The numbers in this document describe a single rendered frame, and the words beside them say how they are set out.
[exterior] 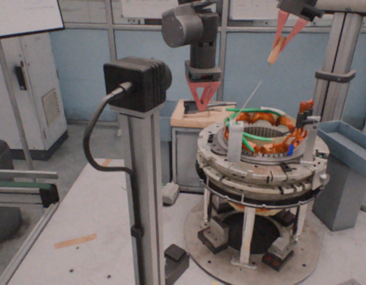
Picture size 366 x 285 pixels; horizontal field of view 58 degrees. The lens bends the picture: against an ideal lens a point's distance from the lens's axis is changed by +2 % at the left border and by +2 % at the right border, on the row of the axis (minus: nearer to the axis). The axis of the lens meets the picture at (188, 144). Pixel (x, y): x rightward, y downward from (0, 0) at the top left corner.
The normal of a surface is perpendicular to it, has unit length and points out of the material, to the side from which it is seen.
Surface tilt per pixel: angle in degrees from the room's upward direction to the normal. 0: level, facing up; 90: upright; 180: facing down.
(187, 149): 90
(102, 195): 0
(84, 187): 0
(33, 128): 90
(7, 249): 0
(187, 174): 90
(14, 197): 90
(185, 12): 70
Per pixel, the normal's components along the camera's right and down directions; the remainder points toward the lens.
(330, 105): -0.65, 0.35
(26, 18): 0.86, 0.13
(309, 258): 0.01, -0.88
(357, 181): 0.28, 0.45
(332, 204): -0.96, 0.12
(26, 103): -0.07, 0.46
